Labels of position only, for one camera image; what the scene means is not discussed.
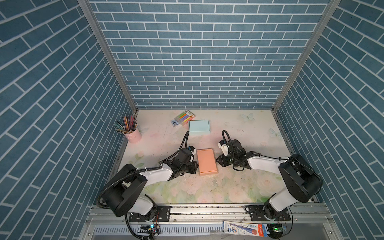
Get pink cardboard box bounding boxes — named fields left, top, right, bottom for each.
left=197, top=149, right=218, bottom=176

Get light blue paper box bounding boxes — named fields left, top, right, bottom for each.
left=189, top=120, right=211, bottom=136

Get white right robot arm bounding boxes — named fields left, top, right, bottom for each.
left=216, top=140, right=323, bottom=220

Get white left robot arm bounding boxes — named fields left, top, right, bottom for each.
left=97, top=146, right=199, bottom=221

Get toothpaste style flat box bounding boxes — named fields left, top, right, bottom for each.
left=223, top=221, right=269, bottom=237

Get small blue stapler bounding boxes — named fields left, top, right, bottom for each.
left=171, top=120, right=179, bottom=127

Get coloured marker pack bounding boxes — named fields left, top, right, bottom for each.
left=174, top=110, right=196, bottom=126

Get pink pencil cup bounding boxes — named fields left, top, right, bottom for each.
left=124, top=127, right=142, bottom=144

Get coloured pencils bundle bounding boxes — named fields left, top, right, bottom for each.
left=114, top=115, right=138, bottom=134

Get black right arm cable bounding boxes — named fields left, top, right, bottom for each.
left=221, top=129, right=323, bottom=190

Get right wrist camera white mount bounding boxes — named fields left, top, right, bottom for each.
left=218, top=140, right=229, bottom=156

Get left electronics board with wires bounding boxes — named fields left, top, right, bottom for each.
left=137, top=224, right=161, bottom=240

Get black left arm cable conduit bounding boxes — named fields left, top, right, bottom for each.
left=95, top=131, right=190, bottom=209

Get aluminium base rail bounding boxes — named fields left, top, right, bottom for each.
left=79, top=203, right=342, bottom=240

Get aluminium corner post right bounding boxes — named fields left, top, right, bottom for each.
left=272, top=0, right=341, bottom=115

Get aluminium corner post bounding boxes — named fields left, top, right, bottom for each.
left=272, top=0, right=341, bottom=115
left=78, top=0, right=138, bottom=114

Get aluminium corner post left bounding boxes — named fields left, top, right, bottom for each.
left=78, top=0, right=138, bottom=114

